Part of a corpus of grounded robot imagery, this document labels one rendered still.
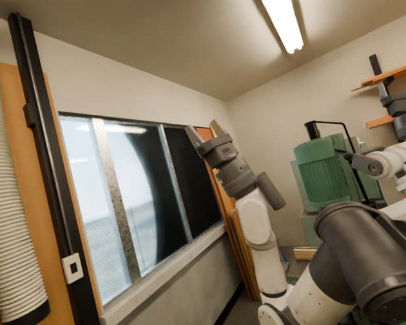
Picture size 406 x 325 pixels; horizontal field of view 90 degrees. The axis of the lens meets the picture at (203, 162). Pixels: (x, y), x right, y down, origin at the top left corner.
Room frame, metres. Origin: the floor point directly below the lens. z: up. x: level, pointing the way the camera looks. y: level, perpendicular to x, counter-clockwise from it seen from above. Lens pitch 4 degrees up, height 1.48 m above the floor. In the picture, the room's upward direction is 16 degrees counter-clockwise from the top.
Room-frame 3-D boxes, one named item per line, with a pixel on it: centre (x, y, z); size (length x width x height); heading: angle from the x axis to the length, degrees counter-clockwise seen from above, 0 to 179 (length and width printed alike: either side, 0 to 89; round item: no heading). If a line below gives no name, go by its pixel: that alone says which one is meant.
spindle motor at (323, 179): (1.03, -0.55, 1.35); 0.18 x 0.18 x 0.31
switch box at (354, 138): (1.19, -0.86, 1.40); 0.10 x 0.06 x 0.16; 141
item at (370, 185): (1.10, -0.80, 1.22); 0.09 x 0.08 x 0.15; 141
